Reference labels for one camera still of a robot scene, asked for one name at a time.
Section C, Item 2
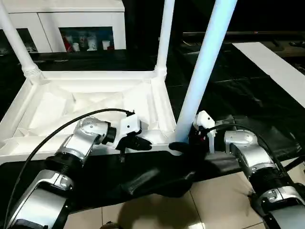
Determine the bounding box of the white plastic table top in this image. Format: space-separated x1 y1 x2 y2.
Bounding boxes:
0 66 189 166

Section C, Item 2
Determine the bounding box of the white plastic table leg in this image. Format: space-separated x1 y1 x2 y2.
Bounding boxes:
0 0 45 83
154 0 176 75
174 0 239 146

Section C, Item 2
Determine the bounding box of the black table mat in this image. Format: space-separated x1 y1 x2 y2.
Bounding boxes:
0 38 305 213

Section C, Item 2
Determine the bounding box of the black robot foot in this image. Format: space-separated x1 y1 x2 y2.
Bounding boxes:
99 220 122 229

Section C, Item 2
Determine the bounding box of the white flat board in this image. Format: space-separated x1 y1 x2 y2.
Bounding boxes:
232 42 305 108

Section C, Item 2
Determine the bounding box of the black tripod leg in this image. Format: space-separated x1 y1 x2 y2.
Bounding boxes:
283 156 305 173

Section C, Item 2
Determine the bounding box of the white patterned figure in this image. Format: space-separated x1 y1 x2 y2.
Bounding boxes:
87 35 97 52

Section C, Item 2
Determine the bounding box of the red white bottle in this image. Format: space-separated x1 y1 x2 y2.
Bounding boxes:
63 34 72 52

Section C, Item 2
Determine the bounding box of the long black pole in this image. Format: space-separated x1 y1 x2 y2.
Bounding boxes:
182 30 305 37

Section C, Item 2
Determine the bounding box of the black fabric covered furniture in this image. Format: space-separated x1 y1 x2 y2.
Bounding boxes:
123 0 305 34

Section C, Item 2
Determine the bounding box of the white glass-door cabinet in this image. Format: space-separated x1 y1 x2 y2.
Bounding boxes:
0 0 127 54

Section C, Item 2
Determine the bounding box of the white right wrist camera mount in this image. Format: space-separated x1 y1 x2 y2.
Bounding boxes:
192 110 218 154

